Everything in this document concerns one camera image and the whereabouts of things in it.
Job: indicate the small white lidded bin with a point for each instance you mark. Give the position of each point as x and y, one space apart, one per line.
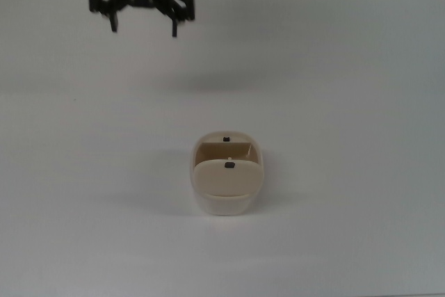
226 182

